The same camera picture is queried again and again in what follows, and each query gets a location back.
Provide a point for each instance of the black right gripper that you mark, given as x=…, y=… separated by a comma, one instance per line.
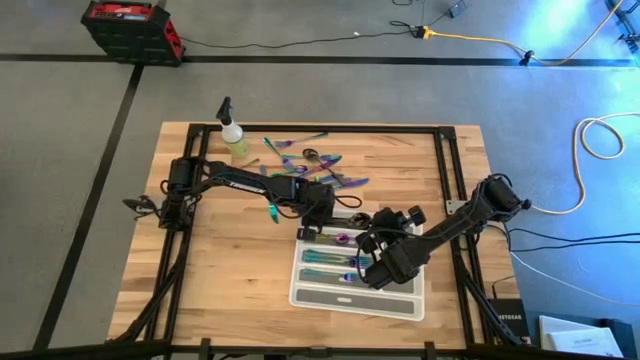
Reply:
x=392, y=255

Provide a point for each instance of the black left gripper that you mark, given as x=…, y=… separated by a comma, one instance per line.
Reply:
x=315, y=202

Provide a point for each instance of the rainbow spoon with red bowl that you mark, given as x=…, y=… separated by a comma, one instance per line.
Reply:
x=341, y=239

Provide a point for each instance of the iridescent teal purple fork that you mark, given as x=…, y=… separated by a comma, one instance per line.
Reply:
x=357, y=261

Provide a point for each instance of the white plastic cutlery tray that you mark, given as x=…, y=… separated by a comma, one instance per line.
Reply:
x=350, y=305

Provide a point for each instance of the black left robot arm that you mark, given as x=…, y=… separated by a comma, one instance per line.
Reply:
x=235, y=180

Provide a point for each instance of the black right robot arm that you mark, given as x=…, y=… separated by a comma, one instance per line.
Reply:
x=460, y=220

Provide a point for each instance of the iridescent blue purple knife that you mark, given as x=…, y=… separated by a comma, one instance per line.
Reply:
x=335, y=181

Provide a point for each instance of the small iridescent purple spoon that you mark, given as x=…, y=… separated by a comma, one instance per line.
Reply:
x=300, y=169

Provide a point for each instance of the dark gold cutlery piece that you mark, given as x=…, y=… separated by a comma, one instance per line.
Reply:
x=250, y=162

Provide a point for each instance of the spray bottle with yellow liquid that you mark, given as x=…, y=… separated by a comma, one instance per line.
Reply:
x=232, y=132

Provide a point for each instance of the small black power adapter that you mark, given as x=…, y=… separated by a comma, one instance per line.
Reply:
x=456, y=8

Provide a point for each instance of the red and black tool box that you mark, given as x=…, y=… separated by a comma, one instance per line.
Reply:
x=132, y=30

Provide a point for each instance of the black metal stand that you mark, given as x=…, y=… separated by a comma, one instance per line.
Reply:
x=625, y=25

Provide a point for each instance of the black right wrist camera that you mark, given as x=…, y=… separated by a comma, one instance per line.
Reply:
x=418, y=215

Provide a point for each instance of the black aluminium table frame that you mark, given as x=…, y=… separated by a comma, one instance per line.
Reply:
x=320, y=128

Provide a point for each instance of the black network switch box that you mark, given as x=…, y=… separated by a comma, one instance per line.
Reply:
x=510, y=320

